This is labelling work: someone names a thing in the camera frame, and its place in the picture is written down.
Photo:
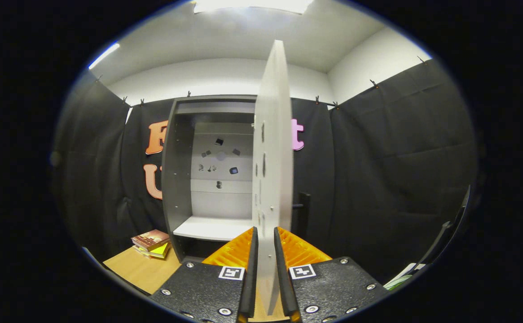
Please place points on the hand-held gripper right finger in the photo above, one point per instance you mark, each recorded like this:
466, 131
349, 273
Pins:
283, 291

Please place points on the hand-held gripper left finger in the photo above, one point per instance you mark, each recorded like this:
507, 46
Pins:
251, 287

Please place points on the grey shoe cabinet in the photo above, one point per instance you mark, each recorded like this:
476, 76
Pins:
176, 179

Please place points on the beige shoe cabinet door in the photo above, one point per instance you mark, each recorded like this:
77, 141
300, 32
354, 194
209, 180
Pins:
272, 157

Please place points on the yellow book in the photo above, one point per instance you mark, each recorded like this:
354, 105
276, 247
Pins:
160, 251

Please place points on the brown cover book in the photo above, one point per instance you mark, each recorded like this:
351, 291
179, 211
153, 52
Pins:
151, 239

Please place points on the black backdrop cloth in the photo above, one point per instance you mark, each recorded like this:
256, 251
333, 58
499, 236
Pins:
400, 157

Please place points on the ceiling strip light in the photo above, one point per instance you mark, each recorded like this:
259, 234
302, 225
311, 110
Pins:
104, 55

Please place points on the ceiling light panel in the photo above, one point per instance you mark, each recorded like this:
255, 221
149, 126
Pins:
252, 5

